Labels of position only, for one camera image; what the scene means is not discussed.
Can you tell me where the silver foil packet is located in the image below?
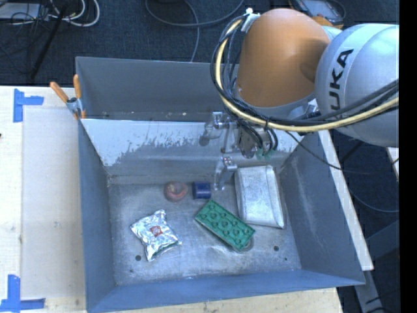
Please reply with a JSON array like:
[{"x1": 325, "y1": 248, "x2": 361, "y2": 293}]
[{"x1": 130, "y1": 209, "x2": 183, "y2": 262}]

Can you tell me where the small blue block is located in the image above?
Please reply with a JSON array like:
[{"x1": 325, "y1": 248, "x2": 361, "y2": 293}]
[{"x1": 191, "y1": 181, "x2": 212, "y2": 200}]

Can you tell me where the dark green flat block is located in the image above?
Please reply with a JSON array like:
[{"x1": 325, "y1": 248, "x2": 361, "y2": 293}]
[{"x1": 194, "y1": 199, "x2": 256, "y2": 252}]

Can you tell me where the white rectangular box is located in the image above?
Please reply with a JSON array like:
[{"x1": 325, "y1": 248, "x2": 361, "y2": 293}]
[{"x1": 234, "y1": 165, "x2": 285, "y2": 230}]

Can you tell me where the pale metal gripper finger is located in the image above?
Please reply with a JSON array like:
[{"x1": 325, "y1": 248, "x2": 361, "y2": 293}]
[
  {"x1": 199, "y1": 111, "x2": 229, "y2": 147},
  {"x1": 213, "y1": 155, "x2": 238, "y2": 192}
]

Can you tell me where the grey metal bin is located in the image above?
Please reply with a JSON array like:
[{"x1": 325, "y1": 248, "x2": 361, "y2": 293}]
[{"x1": 75, "y1": 56, "x2": 366, "y2": 313}]

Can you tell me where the red-brown round toy fruit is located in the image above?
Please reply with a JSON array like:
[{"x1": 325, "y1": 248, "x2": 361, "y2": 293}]
[{"x1": 163, "y1": 181, "x2": 190, "y2": 203}]

